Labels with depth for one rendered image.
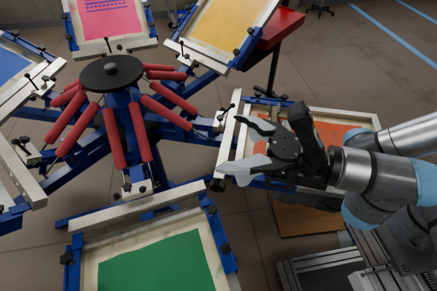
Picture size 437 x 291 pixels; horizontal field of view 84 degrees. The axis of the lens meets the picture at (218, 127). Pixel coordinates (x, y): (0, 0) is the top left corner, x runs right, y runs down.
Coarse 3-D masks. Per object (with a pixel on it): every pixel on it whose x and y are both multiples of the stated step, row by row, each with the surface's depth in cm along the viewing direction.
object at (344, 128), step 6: (258, 114) 152; (264, 114) 152; (318, 126) 144; (324, 126) 144; (330, 126) 144; (336, 126) 144; (342, 126) 144; (348, 126) 144; (354, 126) 144; (360, 126) 144; (294, 132) 142; (342, 132) 141
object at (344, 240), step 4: (340, 232) 195; (344, 232) 195; (340, 236) 192; (344, 236) 192; (348, 236) 192; (340, 240) 190; (344, 240) 190; (348, 240) 190; (340, 244) 189; (344, 244) 188; (348, 244) 188; (352, 244) 186; (340, 248) 187
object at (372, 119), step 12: (264, 108) 155; (312, 108) 150; (324, 108) 150; (360, 120) 147; (372, 120) 142; (240, 132) 137; (240, 144) 131; (240, 156) 126; (312, 192) 115; (324, 192) 113; (336, 192) 112
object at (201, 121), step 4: (196, 120) 137; (200, 120) 137; (204, 120) 137; (208, 120) 137; (212, 120) 137; (196, 124) 135; (200, 124) 135; (204, 124) 135; (208, 124) 135; (212, 124) 135; (196, 128) 137; (200, 128) 137; (204, 128) 136; (212, 128) 135; (224, 128) 133; (220, 132) 136
